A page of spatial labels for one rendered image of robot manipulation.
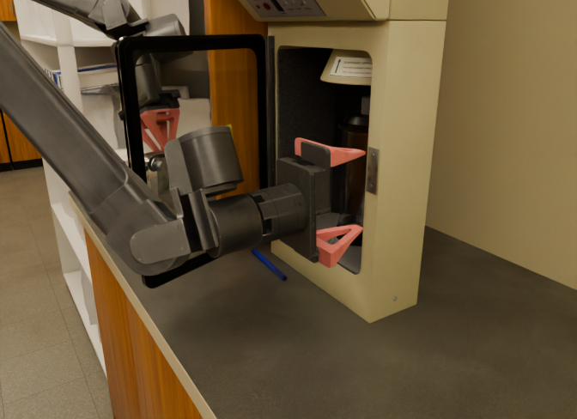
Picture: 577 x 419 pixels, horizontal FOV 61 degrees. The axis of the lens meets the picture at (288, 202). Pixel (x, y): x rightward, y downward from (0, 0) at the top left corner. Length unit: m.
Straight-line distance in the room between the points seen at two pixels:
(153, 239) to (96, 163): 0.10
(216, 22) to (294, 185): 0.50
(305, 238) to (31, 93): 0.32
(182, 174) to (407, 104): 0.37
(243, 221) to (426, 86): 0.39
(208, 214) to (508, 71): 0.77
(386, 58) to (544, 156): 0.47
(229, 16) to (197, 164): 0.53
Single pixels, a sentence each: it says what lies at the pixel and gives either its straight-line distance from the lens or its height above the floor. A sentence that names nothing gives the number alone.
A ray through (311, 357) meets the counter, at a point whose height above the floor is 0.94.
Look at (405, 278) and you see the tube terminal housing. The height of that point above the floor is 1.00.
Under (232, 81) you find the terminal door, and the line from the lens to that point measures 0.88.
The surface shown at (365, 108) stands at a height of 1.27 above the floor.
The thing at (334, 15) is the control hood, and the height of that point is 1.42.
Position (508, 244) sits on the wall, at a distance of 1.15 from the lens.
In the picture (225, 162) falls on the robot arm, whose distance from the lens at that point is 0.49.
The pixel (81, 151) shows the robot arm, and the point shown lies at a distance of 0.52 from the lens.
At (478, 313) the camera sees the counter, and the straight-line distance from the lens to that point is 0.91.
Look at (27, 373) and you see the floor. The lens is 2.47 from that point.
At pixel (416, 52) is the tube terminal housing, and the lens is 0.74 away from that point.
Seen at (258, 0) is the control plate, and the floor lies 1.44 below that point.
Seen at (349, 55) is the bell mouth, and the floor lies 1.36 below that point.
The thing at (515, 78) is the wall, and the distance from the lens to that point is 1.09.
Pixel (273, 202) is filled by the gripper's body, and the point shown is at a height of 1.23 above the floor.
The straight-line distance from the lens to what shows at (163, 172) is 0.78.
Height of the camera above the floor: 1.40
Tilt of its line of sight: 20 degrees down
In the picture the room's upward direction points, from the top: straight up
